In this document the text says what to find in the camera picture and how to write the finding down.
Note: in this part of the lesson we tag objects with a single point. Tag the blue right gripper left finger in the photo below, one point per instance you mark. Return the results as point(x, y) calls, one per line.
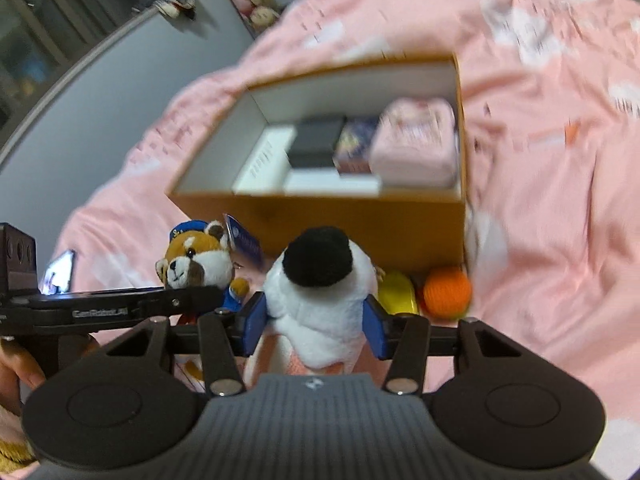
point(254, 319)

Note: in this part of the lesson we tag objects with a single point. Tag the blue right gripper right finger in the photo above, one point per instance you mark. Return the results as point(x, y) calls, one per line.
point(376, 327)

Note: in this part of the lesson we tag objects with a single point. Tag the white plush dog black ear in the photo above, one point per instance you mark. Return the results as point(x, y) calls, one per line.
point(314, 294)

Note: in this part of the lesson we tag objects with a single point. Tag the red panda plush toy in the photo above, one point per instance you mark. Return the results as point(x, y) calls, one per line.
point(198, 254)

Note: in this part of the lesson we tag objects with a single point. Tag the pink mini backpack pouch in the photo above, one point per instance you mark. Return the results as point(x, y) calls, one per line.
point(415, 144)

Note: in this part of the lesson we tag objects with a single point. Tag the person's left hand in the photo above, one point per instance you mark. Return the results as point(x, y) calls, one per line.
point(17, 367)

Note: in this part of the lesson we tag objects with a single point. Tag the yellow plastic toy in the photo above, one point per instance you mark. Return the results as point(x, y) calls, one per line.
point(396, 293)

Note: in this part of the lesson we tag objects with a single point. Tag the orange crochet ball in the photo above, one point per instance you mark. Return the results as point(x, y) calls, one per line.
point(446, 294)

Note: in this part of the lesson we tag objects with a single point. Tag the white flat box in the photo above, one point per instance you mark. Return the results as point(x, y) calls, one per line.
point(329, 182)

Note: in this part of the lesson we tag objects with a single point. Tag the white glasses case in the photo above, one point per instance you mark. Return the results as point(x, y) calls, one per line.
point(265, 170)

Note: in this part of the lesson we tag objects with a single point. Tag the illustrated card box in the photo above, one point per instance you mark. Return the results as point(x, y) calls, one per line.
point(352, 149)

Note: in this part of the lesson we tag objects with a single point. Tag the black small box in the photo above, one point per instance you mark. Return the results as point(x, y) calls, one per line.
point(314, 142)

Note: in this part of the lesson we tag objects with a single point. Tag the pink printed duvet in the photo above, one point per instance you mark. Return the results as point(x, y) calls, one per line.
point(550, 91)

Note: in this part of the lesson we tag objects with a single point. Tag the window with grey frame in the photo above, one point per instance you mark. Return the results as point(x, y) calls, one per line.
point(43, 39)

